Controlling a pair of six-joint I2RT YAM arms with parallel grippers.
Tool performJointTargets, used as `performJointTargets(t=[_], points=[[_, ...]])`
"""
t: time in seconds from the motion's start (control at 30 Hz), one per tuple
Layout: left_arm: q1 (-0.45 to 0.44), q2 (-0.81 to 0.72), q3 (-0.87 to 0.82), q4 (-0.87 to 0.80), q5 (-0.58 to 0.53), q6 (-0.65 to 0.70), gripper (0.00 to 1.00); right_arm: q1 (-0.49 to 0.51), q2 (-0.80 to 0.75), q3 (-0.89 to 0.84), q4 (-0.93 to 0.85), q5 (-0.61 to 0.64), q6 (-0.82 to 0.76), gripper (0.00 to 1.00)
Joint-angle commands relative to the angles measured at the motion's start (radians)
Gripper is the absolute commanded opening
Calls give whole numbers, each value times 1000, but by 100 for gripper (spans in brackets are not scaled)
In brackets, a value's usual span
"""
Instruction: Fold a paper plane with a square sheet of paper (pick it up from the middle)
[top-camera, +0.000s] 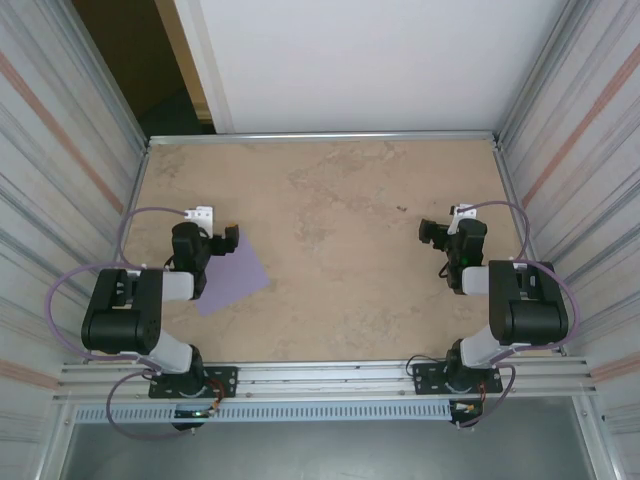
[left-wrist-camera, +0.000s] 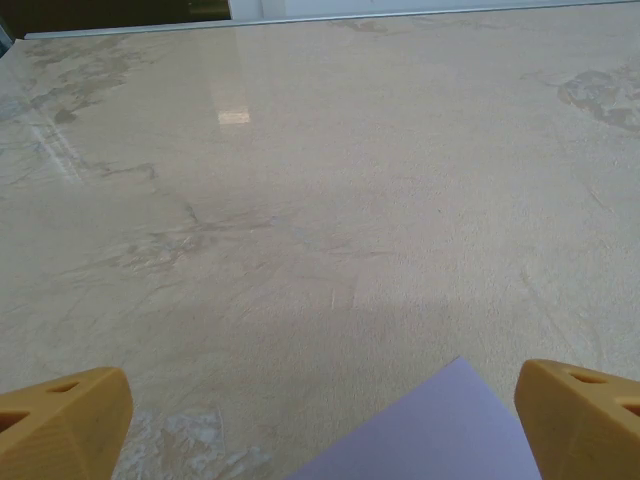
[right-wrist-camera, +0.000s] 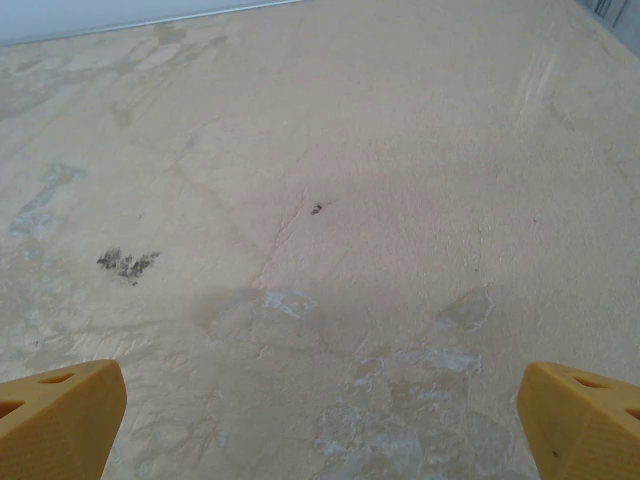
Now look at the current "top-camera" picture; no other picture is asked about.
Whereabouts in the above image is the aluminium table end bar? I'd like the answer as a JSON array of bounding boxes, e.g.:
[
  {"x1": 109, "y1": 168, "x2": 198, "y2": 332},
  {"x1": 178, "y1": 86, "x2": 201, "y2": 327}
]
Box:
[{"x1": 147, "y1": 130, "x2": 501, "y2": 146}]

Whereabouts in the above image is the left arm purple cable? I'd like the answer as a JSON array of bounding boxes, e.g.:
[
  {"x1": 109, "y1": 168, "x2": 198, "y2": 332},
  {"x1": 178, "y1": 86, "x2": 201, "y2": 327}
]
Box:
[{"x1": 45, "y1": 206, "x2": 197, "y2": 441}]

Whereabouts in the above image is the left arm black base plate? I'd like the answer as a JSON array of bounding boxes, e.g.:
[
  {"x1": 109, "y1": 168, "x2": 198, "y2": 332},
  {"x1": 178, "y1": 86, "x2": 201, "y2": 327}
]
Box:
[{"x1": 148, "y1": 366, "x2": 239, "y2": 400}]

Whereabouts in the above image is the slotted pale cable duct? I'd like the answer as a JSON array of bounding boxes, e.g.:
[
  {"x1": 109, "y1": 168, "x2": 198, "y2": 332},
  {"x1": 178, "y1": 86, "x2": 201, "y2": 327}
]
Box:
[{"x1": 73, "y1": 402, "x2": 454, "y2": 424}]

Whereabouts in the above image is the long aluminium mounting rail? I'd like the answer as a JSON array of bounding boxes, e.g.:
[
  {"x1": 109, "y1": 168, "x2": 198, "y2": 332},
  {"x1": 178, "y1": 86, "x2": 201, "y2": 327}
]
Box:
[{"x1": 52, "y1": 357, "x2": 599, "y2": 404}]

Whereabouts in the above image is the white door frame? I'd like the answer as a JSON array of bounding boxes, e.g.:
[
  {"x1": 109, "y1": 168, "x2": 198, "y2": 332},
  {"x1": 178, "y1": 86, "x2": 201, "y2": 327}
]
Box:
[{"x1": 152, "y1": 0, "x2": 236, "y2": 135}]

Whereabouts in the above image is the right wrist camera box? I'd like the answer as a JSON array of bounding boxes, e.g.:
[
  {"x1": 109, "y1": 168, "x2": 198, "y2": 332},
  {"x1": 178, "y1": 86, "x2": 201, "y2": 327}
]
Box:
[{"x1": 448, "y1": 203, "x2": 479, "y2": 235}]

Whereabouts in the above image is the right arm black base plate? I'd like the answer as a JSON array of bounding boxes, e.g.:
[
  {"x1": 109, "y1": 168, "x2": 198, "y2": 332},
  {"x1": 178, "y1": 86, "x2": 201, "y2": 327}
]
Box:
[{"x1": 412, "y1": 360, "x2": 503, "y2": 396}]

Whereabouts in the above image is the aluminium table side rail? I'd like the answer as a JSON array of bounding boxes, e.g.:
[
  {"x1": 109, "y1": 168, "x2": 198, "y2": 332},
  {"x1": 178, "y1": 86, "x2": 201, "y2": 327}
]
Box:
[
  {"x1": 492, "y1": 139, "x2": 566, "y2": 357},
  {"x1": 89, "y1": 142, "x2": 151, "y2": 364}
]

